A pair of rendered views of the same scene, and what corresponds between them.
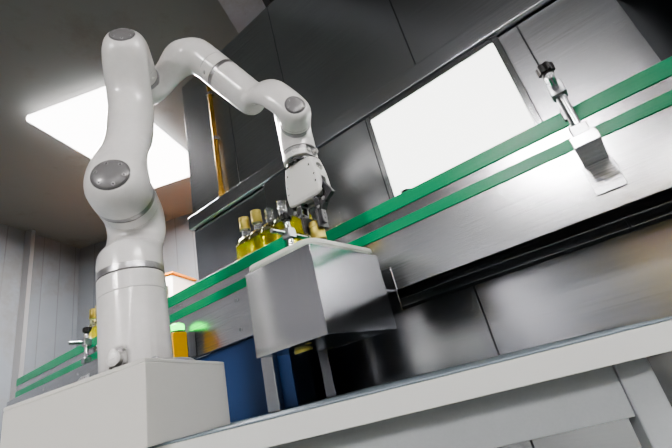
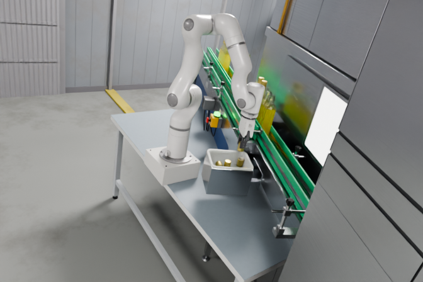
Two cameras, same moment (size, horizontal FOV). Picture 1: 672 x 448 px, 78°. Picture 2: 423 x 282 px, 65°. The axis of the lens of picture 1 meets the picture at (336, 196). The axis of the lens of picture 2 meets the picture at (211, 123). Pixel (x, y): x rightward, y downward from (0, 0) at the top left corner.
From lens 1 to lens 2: 1.45 m
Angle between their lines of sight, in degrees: 64
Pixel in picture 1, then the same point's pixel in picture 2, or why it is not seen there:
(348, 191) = (300, 109)
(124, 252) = (174, 124)
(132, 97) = (191, 54)
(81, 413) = (155, 166)
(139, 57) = (194, 38)
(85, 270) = not seen: outside the picture
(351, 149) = (311, 90)
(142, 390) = (163, 175)
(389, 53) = (360, 51)
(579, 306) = not seen: hidden behind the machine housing
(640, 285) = not seen: hidden behind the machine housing
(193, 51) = (223, 31)
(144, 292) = (177, 139)
